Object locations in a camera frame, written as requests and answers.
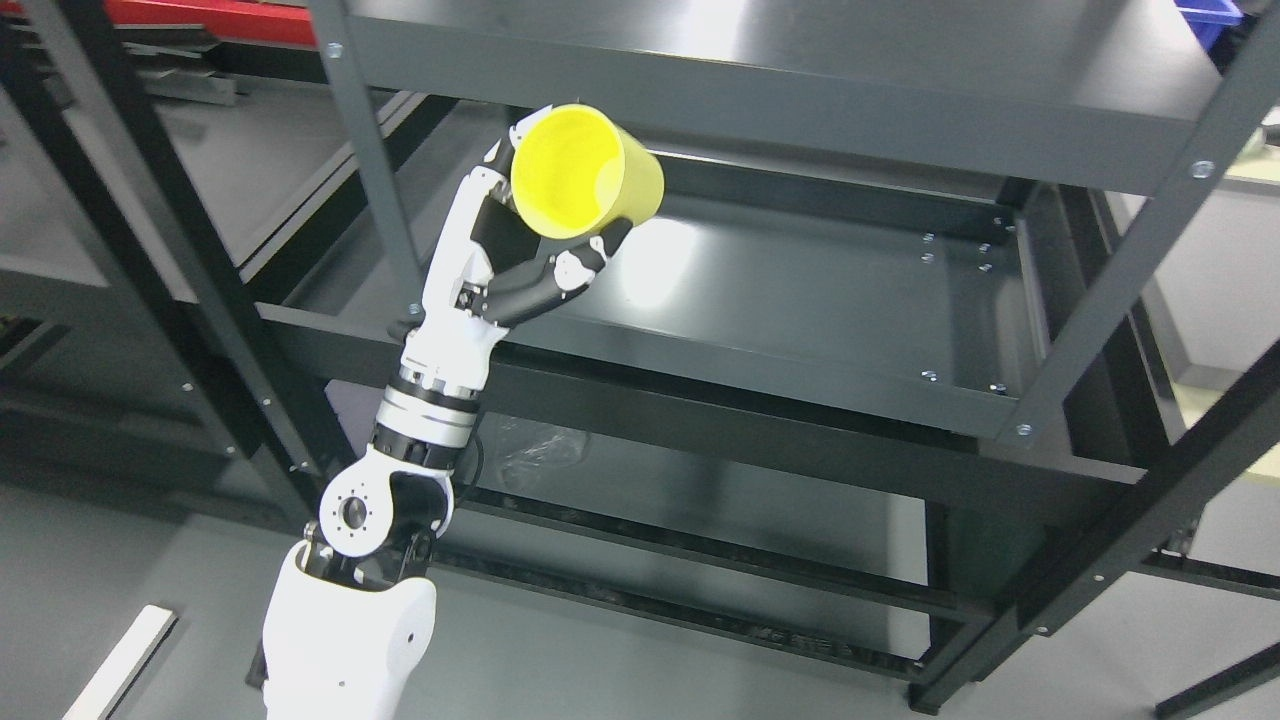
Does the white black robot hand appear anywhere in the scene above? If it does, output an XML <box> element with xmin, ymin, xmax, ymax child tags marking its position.
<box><xmin>394</xmin><ymin>105</ymin><xmax>637</xmax><ymax>395</ymax></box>

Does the yellow plastic cup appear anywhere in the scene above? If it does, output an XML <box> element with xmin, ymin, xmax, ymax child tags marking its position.
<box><xmin>509</xmin><ymin>104</ymin><xmax>666</xmax><ymax>240</ymax></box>

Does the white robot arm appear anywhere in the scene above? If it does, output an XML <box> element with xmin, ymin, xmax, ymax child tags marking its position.
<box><xmin>259</xmin><ymin>368</ymin><xmax>484</xmax><ymax>719</ymax></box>

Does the black metal shelf rack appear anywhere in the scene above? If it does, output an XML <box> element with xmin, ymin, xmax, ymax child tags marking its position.
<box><xmin>3</xmin><ymin>1</ymin><xmax>351</xmax><ymax>530</ymax></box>

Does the dark grey metal shelf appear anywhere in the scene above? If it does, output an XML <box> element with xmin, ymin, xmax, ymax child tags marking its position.
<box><xmin>20</xmin><ymin>0</ymin><xmax>1280</xmax><ymax>716</ymax></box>

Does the blue plastic bin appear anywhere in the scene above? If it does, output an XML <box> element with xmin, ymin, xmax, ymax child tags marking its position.
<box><xmin>1174</xmin><ymin>0</ymin><xmax>1244</xmax><ymax>28</ymax></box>

